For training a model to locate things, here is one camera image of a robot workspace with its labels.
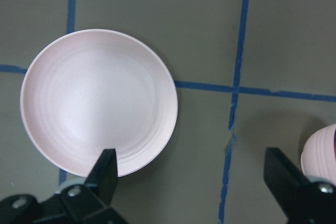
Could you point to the red apple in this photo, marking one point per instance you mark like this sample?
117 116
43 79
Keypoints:
334 143

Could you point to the pink bowl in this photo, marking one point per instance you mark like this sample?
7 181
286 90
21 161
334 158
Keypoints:
317 157

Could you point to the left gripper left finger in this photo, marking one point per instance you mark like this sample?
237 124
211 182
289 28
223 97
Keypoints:
88 202

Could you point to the pink plate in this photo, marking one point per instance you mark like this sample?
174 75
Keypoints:
98 89

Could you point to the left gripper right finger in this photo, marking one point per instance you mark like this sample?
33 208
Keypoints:
302 199

